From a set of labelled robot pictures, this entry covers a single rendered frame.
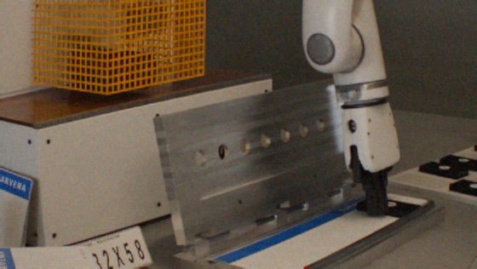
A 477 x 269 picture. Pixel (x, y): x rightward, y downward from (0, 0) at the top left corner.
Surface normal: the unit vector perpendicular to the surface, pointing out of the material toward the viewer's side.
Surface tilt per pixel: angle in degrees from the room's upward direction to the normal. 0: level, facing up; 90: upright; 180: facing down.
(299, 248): 0
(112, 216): 90
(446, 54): 90
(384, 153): 76
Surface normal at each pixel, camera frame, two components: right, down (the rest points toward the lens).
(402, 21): -0.43, 0.19
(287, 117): 0.77, -0.09
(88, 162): 0.79, 0.14
